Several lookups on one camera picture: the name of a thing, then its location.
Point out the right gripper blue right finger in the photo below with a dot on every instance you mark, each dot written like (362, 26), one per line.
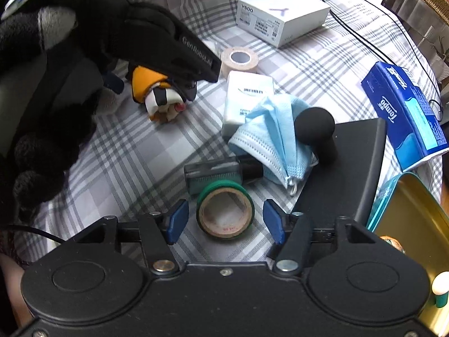
(276, 221)

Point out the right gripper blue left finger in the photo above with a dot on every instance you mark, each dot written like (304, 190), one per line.
(174, 221)

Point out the green tape roll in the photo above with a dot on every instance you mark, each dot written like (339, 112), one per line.
(224, 210)

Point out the blue face mask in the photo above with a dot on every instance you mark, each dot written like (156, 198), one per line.
(268, 135)

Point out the black ball massage head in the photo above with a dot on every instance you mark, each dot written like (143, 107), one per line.
(315, 127)

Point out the orange embroidered pouch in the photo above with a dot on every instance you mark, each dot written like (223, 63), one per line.
(393, 242)

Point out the white tissue packet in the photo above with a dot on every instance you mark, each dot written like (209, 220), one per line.
(245, 91)

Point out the beige tape roll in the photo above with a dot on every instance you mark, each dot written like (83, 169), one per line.
(238, 59)

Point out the cream egg shaker teal handle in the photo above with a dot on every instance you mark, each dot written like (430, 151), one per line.
(440, 288)

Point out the black gloved left hand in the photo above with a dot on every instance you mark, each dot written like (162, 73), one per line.
(51, 90)

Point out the black triangular case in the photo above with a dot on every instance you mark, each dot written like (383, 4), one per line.
(347, 186)

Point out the plaid bed cover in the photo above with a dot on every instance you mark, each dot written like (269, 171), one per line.
(133, 165)

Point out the gold teal metal tin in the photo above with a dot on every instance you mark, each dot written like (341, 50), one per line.
(405, 210)

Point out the blue Tempo tissue pack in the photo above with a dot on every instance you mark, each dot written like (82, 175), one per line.
(412, 127)

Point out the white Y500 box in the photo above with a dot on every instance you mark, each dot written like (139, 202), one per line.
(278, 22)

